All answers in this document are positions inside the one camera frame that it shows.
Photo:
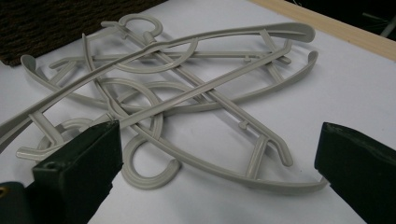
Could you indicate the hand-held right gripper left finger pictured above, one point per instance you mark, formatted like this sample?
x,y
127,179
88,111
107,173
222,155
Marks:
x,y
84,168

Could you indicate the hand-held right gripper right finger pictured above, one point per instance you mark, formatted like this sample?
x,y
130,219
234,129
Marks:
x,y
358,174

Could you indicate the grey plastic clothes hanger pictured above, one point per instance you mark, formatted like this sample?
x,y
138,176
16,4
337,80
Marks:
x,y
280,188
301,32
312,60

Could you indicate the dark woven mat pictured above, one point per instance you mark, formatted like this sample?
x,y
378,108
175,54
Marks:
x,y
62,21

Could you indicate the grey metal stand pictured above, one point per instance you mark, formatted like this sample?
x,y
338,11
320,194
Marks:
x,y
390,28

